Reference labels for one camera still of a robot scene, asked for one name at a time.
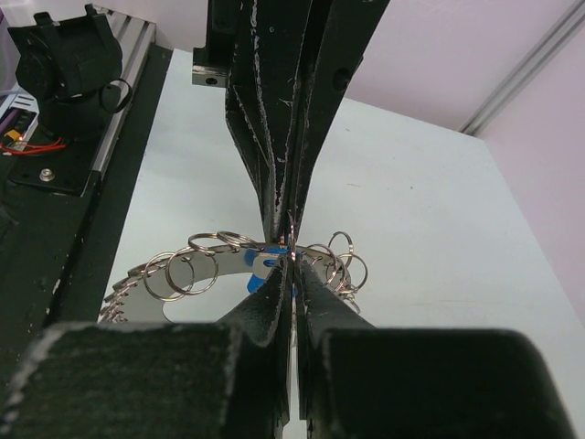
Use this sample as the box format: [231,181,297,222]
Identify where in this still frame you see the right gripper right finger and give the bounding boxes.
[294,262,575,438]

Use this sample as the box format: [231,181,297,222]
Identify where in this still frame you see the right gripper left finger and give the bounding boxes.
[1,260,293,438]

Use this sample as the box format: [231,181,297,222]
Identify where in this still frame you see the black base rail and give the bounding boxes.
[1,45,172,382]

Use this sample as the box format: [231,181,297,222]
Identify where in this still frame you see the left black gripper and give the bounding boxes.
[191,0,388,242]

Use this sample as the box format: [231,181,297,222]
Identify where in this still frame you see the aluminium frame crossbar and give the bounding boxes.
[92,5,156,174]

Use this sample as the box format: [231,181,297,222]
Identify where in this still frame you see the left aluminium corner post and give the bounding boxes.
[459,0,584,136]

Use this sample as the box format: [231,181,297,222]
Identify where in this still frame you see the metal disc with keyrings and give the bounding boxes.
[98,230,369,323]

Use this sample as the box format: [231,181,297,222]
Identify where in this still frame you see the blue tag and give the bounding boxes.
[244,245,296,294]

